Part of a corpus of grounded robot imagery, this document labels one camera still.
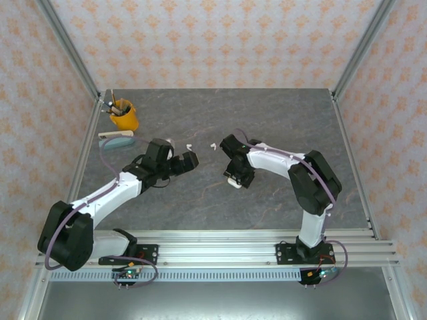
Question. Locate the white earbud charging case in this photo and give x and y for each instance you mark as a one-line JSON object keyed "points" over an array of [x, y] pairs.
{"points": [[234, 183]]}

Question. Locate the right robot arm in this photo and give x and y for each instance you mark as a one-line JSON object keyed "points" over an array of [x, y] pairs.
{"points": [[267, 156]]}

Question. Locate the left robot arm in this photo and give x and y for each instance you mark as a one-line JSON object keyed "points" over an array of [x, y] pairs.
{"points": [[110, 196]]}

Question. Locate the blue and cream stapler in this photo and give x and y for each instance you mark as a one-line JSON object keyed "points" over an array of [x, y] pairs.
{"points": [[116, 144]]}

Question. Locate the yellow pen cup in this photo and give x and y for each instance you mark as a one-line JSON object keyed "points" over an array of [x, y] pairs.
{"points": [[126, 121]]}

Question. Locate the wooden ruler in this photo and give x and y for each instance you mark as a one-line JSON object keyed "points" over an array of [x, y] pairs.
{"points": [[121, 104]]}

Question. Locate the white and black marker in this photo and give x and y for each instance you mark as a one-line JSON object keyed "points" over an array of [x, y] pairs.
{"points": [[115, 108]]}

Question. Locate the blue pen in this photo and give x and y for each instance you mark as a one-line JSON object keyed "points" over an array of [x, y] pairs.
{"points": [[106, 104]]}

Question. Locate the brown pencil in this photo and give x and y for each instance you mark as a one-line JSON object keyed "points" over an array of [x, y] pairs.
{"points": [[113, 96]]}

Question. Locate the grey metal shelf panel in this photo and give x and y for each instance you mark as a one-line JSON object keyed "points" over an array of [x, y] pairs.
{"points": [[213, 300]]}

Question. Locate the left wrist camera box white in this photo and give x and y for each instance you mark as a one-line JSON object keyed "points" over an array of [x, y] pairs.
{"points": [[170, 143]]}

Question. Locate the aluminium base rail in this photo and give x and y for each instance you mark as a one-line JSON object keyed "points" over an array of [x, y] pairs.
{"points": [[217, 253]]}

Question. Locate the aluminium table side rail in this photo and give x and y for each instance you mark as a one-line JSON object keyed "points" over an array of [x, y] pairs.
{"points": [[95, 116], [343, 133]]}

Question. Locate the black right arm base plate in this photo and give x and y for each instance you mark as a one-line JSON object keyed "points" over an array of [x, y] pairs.
{"points": [[283, 253]]}

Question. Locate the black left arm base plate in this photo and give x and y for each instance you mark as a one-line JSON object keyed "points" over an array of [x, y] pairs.
{"points": [[150, 253]]}

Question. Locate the aluminium frame post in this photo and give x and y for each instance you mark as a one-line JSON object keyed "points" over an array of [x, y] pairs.
{"points": [[363, 46], [66, 43]]}

